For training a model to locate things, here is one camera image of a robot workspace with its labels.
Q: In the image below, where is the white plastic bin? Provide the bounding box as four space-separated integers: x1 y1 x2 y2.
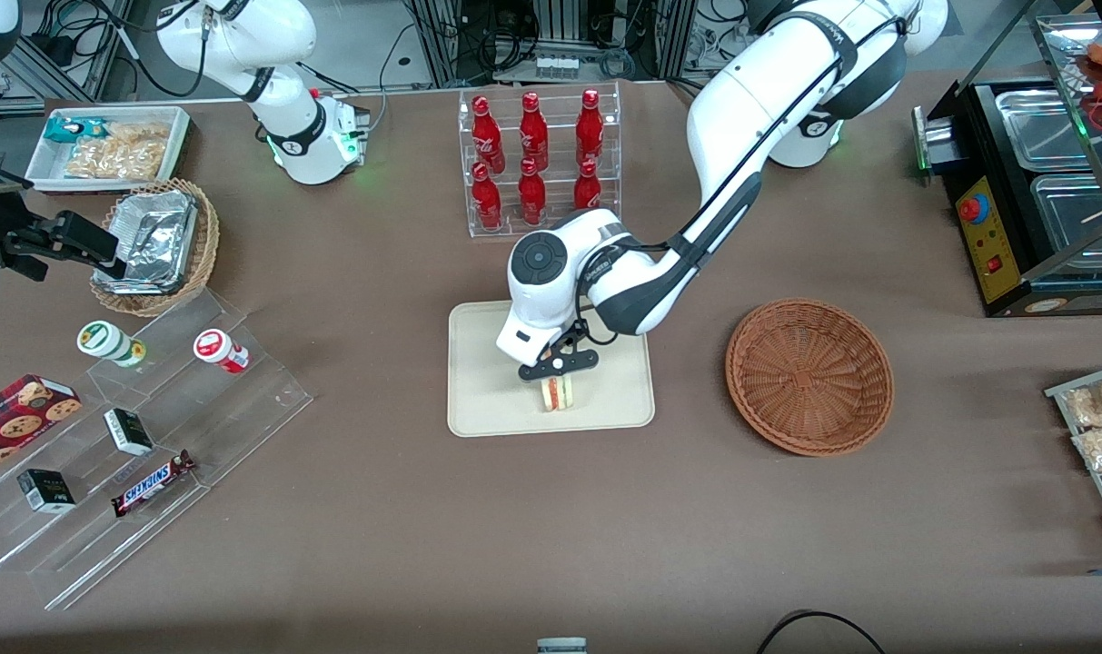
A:
24 105 193 193

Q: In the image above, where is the red white small bottle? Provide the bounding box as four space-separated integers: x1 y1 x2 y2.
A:
194 329 250 374

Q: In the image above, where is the grey metal snack rack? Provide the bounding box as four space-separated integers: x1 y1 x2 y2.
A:
1046 362 1102 555

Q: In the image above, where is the Snickers chocolate bar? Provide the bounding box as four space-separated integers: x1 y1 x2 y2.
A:
111 450 197 519

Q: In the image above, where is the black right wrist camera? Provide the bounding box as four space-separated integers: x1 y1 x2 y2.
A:
53 212 121 272

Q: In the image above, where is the clear bag of chips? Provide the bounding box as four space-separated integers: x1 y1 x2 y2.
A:
65 123 171 181

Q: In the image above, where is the red cola bottle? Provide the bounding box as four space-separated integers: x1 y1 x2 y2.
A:
472 163 503 231
573 160 602 212
519 92 550 172
472 95 506 175
517 158 547 224
575 89 605 169

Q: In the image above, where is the red cookie box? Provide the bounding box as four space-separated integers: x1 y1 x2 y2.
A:
0 374 83 482

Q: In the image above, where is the black food warmer cabinet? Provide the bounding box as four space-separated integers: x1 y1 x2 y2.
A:
912 0 1102 319

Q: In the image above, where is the teal snack packet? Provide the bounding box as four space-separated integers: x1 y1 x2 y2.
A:
44 116 108 144

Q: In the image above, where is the aluminium foil container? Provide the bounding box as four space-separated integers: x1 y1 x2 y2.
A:
94 189 198 294

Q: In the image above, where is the black looped cable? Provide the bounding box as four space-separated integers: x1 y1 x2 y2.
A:
755 610 888 654

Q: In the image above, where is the small tan wicker basket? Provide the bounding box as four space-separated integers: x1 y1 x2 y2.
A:
90 178 220 317

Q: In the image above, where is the clear acrylic bottle rack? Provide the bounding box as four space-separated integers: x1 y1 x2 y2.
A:
458 82 622 239

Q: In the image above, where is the clear acrylic stepped shelf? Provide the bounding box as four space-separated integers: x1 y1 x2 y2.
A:
0 289 313 611

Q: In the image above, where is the aluminium profile frame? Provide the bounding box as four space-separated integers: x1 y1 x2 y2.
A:
405 0 697 87

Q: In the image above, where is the small black box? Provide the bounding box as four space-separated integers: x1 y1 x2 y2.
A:
104 408 154 457
16 469 76 515

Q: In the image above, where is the green white lidded cup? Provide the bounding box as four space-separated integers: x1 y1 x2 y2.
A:
76 321 147 368

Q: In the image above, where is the beige rectangular tray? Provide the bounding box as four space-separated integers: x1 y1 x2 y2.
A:
448 300 656 439

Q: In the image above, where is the thin black cable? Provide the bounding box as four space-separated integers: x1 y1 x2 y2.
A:
376 18 417 137

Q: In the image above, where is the large brown wicker basket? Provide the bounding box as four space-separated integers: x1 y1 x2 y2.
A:
725 298 895 457

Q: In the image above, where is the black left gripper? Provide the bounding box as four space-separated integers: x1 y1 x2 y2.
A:
518 350 600 382

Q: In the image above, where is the steel food pan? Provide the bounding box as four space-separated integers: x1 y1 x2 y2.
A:
1030 173 1102 253
996 88 1097 172

